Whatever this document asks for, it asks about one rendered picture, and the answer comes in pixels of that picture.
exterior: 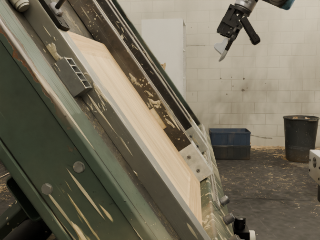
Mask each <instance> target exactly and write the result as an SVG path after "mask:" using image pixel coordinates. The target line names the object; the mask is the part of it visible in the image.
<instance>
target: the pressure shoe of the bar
mask: <svg viewBox="0 0 320 240"><path fill-rule="evenodd" d="M150 111H151V113H152V114H153V116H154V117H155V119H156V120H157V121H158V123H159V124H160V126H161V127H162V128H163V129H165V128H166V127H167V126H166V125H165V123H164V122H163V120H162V119H161V117H160V116H159V115H158V113H157V112H156V110H155V109H154V108H152V109H150Z"/></svg>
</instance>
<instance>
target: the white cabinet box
mask: <svg viewBox="0 0 320 240"><path fill-rule="evenodd" d="M141 34H142V37H143V39H144V40H145V42H146V43H147V45H148V46H149V48H150V49H151V51H152V52H153V54H154V55H155V57H156V58H157V60H158V61H159V63H160V64H161V65H162V67H163V68H164V70H165V71H166V73H167V74H168V76H169V77H170V79H171V80H172V81H173V83H174V84H175V86H176V87H177V89H178V90H179V92H180V93H181V95H182V96H183V98H184V99H185V100H186V24H185V22H184V20H183V19H152V20H141Z"/></svg>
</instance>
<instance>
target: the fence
mask: <svg viewBox="0 0 320 240"><path fill-rule="evenodd" d="M28 1H29V3H30V7H29V8H28V9H27V10H26V11H23V12H22V13H23V15H24V16H25V17H26V19H27V20H28V22H29V23H30V25H31V26H32V27H33V29H34V30H35V31H36V33H37V35H38V36H39V37H40V39H41V40H42V42H43V43H44V45H45V46H46V47H47V49H48V50H49V52H50V53H51V55H52V56H53V57H54V59H55V60H56V62H58V61H59V60H61V59H62V58H63V57H65V58H72V59H73V61H74V62H75V63H76V65H77V66H78V68H79V69H80V71H81V72H82V74H83V75H84V76H85V78H86V79H87V81H88V82H89V84H90V85H91V86H92V88H91V89H90V90H89V91H87V92H86V93H84V94H83V95H82V96H81V97H82V99H83V100H84V101H85V103H86V104H87V106H88V107H89V109H90V110H91V112H92V113H93V115H94V116H95V117H96V119H97V120H98V122H99V123H100V125H101V126H102V127H103V129H104V130H105V131H106V133H107V134H108V136H109V137H110V139H111V140H112V142H113V143H114V144H115V146H116V147H117V149H118V150H119V152H120V153H121V154H122V156H123V157H124V159H125V160H126V162H127V163H128V164H129V166H130V167H131V169H132V170H133V171H134V173H135V174H136V176H137V177H138V179H139V180H140V181H141V183H142V185H143V186H144V187H145V189H146V190H147V192H148V193H149V194H150V196H151V197H152V198H153V200H154V201H155V203H156V204H157V206H158V207H159V209H160V210H161V212H162V213H163V214H164V216H165V217H166V219H167V220H168V222H169V223H170V224H171V226H172V227H173V228H174V230H175V231H176V233H177V234H178V236H179V237H180V239H181V240H211V238H210V237H209V235H208V234H207V232H206V231H205V230H204V228H203V227H202V225H201V224H200V222H199V221H198V220H197V218H196V217H195V215H194V214H193V212H192V211H191V210H190V208H189V207H188V205H187V204H186V202H185V201H184V199H183V198H182V196H181V195H180V194H179V192H178V191H177V189H176V188H175V187H174V185H173V184H172V182H171V181H170V179H169V178H168V176H167V175H166V173H165V172H164V171H163V169H162V168H161V166H160V165H159V164H158V162H157V161H156V159H155V158H154V156H153V155H152V153H151V152H150V151H149V149H148V148H147V146H146V145H145V143H144V142H143V140H142V139H141V138H140V136H139V135H138V133H137V132H136V130H135V129H134V128H133V126H132V125H131V123H130V122H129V120H128V119H127V118H126V116H125V115H124V113H123V112H122V110H121V109H120V107H119V106H118V105H117V103H116V102H115V100H114V99H113V97H112V96H111V95H110V93H109V92H108V90H107V89H106V87H105V86H104V85H103V83H102V82H101V80H100V79H99V77H98V76H97V74H96V73H95V71H94V70H93V69H92V67H91V66H90V64H89V63H88V62H87V60H86V59H85V57H84V56H83V54H82V53H81V51H80V50H79V48H78V47H77V46H76V44H75V43H74V41H73V40H72V38H71V37H70V36H69V34H68V33H67V32H66V31H64V30H61V29H58V28H57V26H56V25H55V24H54V22H53V21H52V19H51V18H50V16H49V15H48V14H47V12H46V11H45V9H44V8H43V6H42V5H41V4H40V2H39V1H38V0H28Z"/></svg>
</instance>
